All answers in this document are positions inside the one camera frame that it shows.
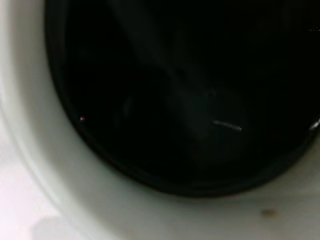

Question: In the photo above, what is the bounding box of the dark grey ceramic mug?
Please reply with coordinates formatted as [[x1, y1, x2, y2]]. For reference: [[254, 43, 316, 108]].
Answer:
[[0, 0, 320, 240]]

